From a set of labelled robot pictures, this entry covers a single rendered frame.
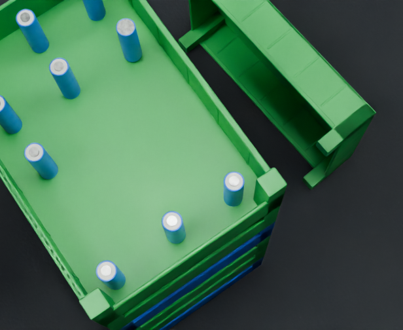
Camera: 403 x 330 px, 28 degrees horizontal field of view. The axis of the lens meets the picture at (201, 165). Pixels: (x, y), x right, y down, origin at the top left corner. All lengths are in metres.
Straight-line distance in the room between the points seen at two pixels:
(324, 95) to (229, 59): 0.26
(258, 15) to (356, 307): 0.43
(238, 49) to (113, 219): 0.54
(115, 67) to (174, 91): 0.06
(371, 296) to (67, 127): 0.55
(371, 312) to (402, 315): 0.04
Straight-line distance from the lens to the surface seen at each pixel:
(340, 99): 1.03
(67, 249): 0.78
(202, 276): 0.88
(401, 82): 1.27
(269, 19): 1.06
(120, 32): 0.76
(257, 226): 0.81
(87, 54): 0.83
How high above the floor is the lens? 1.16
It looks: 75 degrees down
